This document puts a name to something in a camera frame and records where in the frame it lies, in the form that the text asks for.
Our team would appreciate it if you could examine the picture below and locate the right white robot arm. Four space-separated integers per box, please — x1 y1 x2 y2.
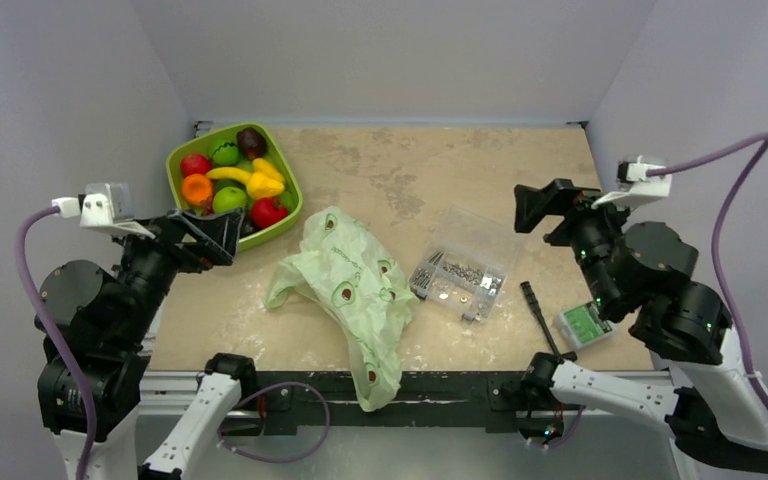
514 178 768 474

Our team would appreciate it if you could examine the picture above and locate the red fake apple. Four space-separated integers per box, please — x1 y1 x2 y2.
179 153 213 178

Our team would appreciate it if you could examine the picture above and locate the pale green plastic bag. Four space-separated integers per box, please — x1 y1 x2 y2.
263 206 419 412

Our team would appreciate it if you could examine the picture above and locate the red fake tomato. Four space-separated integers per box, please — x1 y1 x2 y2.
250 197 289 229

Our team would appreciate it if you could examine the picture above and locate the yellow fake banana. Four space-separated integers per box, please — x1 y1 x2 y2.
206 167 252 185

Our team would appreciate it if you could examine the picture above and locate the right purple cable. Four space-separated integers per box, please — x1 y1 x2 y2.
526 132 768 451

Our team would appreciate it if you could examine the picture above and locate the green fake watermelon ball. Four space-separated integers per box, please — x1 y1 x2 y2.
208 139 241 167

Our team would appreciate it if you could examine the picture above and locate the orange fake fruit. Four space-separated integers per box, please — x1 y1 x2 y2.
181 173 214 208

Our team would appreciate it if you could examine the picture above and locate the black aluminium base frame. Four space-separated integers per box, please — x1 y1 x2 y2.
97 367 682 439

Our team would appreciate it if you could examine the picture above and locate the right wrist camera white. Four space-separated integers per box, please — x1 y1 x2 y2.
591 154 672 210

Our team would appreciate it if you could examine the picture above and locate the dark maroon fake fruit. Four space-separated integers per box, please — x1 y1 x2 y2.
236 127 269 160

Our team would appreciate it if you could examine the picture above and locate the green bit box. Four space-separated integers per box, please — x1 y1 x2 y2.
552 301 616 351

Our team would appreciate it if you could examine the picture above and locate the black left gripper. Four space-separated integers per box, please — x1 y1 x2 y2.
111 203 242 344

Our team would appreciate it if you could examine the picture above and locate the yellow fake lemon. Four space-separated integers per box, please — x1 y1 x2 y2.
252 158 286 184

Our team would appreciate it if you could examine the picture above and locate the light green fake starfruit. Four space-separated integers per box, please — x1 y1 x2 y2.
278 190 297 213

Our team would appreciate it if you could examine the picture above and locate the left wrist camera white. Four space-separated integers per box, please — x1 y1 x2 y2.
51 182 155 239

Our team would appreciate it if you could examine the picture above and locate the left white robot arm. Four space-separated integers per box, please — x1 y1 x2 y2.
25 200 246 479

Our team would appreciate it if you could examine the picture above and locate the green plastic tray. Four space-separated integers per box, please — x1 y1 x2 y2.
166 123 304 250

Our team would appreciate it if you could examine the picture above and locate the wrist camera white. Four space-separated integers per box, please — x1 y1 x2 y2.
51 182 155 239
591 154 672 210

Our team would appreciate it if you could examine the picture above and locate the green fake apple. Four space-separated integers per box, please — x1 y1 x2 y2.
212 186 248 213

